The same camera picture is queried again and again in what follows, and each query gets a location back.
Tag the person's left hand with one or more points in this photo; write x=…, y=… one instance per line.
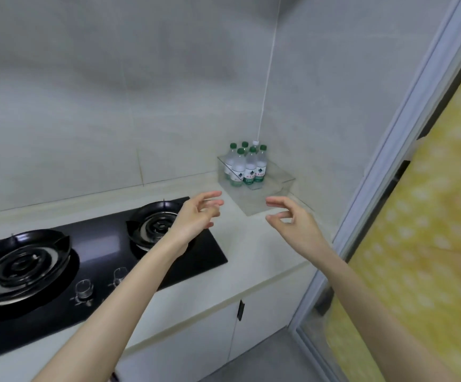
x=190, y=222

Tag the person's right hand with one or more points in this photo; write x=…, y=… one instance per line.
x=304, y=232

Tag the clear plastic tray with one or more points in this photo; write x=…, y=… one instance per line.
x=270, y=194

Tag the person's right forearm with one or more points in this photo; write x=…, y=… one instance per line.
x=373, y=322

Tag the person's left forearm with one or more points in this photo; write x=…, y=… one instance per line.
x=107, y=322

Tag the black glass gas stove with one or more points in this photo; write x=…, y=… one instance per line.
x=103, y=238

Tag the silver stove knob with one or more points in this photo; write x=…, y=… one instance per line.
x=119, y=276
x=84, y=290

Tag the yellow patterned door film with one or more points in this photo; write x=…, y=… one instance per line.
x=433, y=254

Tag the white sliding door frame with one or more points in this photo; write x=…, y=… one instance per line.
x=413, y=95

